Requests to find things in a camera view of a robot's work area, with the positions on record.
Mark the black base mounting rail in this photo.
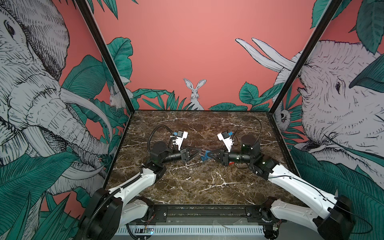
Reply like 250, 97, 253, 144
143, 204, 286, 225

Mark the white slotted cable duct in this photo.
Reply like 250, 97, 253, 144
130, 225, 265, 236

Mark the left black frame post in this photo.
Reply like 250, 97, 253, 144
75, 0, 135, 114

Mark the blue padlock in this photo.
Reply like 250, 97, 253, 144
201, 151, 211, 162

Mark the left black corrugated cable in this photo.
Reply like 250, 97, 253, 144
146, 124, 175, 152

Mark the right thin black cable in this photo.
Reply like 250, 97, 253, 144
233, 115, 263, 145

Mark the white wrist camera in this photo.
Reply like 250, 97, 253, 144
171, 131, 188, 151
217, 131, 234, 152

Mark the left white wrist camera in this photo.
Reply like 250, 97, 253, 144
171, 131, 188, 151

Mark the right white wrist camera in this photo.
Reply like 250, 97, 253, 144
217, 131, 234, 152

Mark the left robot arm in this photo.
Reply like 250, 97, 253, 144
75, 142, 202, 240

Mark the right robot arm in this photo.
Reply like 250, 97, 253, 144
206, 132, 355, 240

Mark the right black frame post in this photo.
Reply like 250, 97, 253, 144
269, 0, 342, 115

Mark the black frame post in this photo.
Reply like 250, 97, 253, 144
269, 0, 342, 115
75, 0, 135, 114

